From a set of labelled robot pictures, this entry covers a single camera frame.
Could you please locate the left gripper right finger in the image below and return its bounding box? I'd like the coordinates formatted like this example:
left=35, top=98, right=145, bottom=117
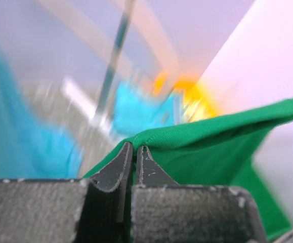
left=136, top=145, right=179, bottom=186

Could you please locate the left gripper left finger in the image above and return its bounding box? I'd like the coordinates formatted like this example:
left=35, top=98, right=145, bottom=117
left=91, top=142, right=133, bottom=223

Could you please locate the green t shirt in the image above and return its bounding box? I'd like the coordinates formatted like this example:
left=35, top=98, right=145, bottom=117
left=75, top=98, right=293, bottom=242

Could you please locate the yellow plastic bin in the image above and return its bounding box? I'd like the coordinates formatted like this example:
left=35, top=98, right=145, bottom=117
left=153, top=72, right=224, bottom=124

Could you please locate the light blue t shirt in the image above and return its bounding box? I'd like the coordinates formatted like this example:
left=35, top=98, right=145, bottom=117
left=0, top=7, right=85, bottom=180

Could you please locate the folded teal shirt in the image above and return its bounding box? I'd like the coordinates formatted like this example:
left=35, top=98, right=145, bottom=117
left=111, top=82, right=185, bottom=140

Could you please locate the beige hanger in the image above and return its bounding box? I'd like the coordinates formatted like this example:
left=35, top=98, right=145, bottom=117
left=38, top=1, right=180, bottom=101

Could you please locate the white metal clothes rack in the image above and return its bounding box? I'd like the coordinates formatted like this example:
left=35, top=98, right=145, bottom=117
left=61, top=1, right=135, bottom=135

